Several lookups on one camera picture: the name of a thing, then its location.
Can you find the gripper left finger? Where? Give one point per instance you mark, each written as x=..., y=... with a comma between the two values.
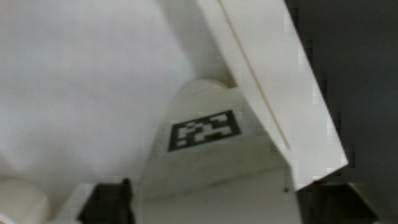
x=99, y=204

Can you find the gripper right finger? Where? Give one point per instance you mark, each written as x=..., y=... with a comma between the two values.
x=335, y=205

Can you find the white square table top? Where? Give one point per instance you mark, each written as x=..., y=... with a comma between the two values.
x=99, y=58

